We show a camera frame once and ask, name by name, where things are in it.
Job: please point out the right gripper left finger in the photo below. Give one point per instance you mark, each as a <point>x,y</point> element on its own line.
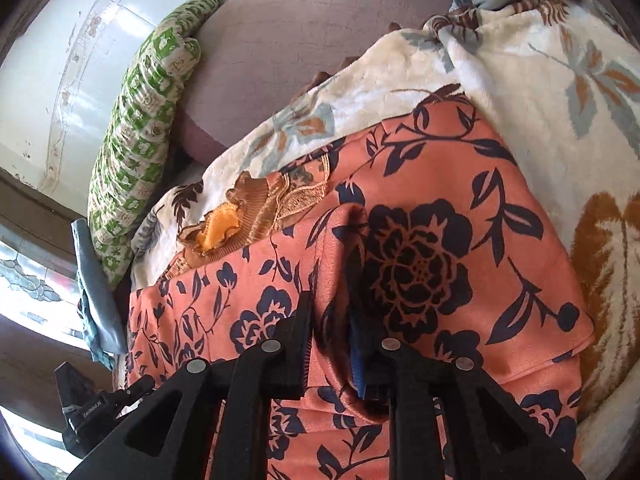
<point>209,420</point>

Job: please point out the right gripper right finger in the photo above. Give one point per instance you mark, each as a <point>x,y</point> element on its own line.
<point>452,420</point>

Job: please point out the orange floral garment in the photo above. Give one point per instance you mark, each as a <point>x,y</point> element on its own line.
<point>425,224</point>

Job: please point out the small blue pillow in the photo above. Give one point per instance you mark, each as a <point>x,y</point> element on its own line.
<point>102,324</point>

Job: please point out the stained glass window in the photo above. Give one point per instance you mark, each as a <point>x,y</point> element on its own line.
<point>40,299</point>

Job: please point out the green white patterned pillow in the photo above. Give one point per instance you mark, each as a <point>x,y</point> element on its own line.
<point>134,150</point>

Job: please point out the cream leaf-pattern fleece blanket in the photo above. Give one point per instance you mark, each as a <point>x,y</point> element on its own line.
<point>560,87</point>

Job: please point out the mauve bed sheet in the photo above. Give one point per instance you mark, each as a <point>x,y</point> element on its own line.
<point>257,54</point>

